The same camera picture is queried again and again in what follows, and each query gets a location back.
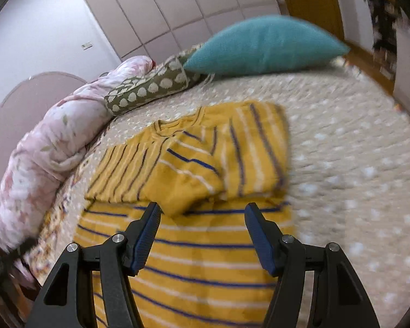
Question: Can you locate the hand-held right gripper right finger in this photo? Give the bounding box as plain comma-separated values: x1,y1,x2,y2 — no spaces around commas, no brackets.
244,202,380,328

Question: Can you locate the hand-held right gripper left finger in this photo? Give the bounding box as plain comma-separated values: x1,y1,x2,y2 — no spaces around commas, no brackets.
25,201,163,328

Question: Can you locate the yellow striped shirt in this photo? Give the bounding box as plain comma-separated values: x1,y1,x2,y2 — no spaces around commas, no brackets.
73,101,294,328

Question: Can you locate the beige dotted quilt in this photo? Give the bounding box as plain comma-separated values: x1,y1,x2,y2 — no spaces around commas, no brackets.
24,55,410,328

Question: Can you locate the pink floral comforter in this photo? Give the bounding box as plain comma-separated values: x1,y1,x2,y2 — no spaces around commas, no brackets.
0,55,156,250

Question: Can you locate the green patterned bolster pillow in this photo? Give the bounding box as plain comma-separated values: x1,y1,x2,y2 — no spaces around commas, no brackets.
104,49,206,117

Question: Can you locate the pink rounded headboard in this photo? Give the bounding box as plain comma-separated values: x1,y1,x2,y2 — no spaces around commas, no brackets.
0,72,89,206

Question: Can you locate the teal pillow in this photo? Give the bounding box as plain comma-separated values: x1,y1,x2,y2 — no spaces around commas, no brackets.
183,15,351,76

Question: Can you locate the white panelled wardrobe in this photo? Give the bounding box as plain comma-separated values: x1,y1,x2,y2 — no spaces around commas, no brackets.
75,0,288,59

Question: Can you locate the wooden door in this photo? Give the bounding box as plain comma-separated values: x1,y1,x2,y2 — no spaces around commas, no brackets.
275,0,345,42

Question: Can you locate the cluttered shelf unit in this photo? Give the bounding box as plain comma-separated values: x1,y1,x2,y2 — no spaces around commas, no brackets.
362,0,410,110

